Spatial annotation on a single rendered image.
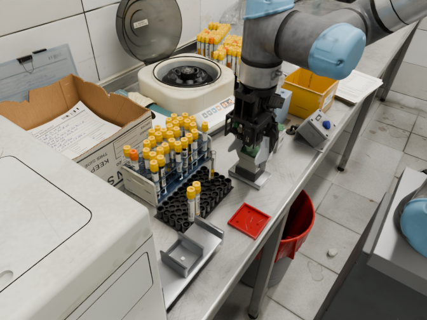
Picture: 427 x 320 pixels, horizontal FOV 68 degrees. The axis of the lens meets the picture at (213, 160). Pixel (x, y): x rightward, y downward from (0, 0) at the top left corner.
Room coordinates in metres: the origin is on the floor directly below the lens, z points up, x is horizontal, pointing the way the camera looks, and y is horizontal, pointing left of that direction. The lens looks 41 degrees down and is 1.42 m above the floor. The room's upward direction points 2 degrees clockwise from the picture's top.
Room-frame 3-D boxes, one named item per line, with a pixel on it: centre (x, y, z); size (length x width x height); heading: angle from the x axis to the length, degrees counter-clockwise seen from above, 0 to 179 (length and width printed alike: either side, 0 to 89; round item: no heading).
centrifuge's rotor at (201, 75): (0.86, 0.09, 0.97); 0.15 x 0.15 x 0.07
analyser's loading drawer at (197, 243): (0.28, 0.06, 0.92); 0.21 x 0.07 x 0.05; 146
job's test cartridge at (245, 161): (0.56, -0.09, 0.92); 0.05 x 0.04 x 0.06; 55
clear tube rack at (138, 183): (0.56, 0.10, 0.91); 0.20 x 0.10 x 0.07; 146
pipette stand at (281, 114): (0.77, -0.17, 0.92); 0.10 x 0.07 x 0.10; 148
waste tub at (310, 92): (0.89, -0.28, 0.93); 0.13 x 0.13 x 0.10; 53
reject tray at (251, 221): (0.42, -0.08, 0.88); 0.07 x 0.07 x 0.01; 56
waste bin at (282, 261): (0.85, -0.23, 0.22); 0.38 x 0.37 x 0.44; 146
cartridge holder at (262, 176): (0.56, -0.09, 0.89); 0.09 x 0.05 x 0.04; 55
